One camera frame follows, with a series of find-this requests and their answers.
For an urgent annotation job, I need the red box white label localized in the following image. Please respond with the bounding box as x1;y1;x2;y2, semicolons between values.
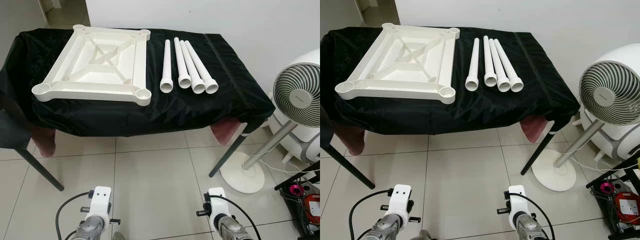
304;192;321;226
613;190;640;226

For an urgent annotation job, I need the white plastic table leg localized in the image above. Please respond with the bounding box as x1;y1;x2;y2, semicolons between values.
482;35;499;88
464;37;481;92
159;40;175;94
173;37;193;90
184;40;220;95
488;38;512;93
493;38;525;93
178;40;207;95

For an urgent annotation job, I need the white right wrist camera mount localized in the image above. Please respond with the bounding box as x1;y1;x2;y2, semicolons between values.
207;187;229;227
507;185;529;224

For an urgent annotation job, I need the white plastic table top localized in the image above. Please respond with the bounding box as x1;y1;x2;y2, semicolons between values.
31;24;152;107
334;22;461;105

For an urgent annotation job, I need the white pedestal fan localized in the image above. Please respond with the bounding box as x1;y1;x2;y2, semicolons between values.
220;48;321;195
531;42;640;193

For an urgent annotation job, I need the black table cloth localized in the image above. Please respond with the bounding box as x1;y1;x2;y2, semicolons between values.
0;27;277;150
320;26;582;149

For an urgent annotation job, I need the white round appliance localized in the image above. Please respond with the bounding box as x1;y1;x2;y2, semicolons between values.
270;107;321;164
582;106;640;157

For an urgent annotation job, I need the black metal table leg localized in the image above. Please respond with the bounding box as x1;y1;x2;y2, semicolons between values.
208;131;250;179
321;145;377;190
520;130;557;176
14;146;66;192

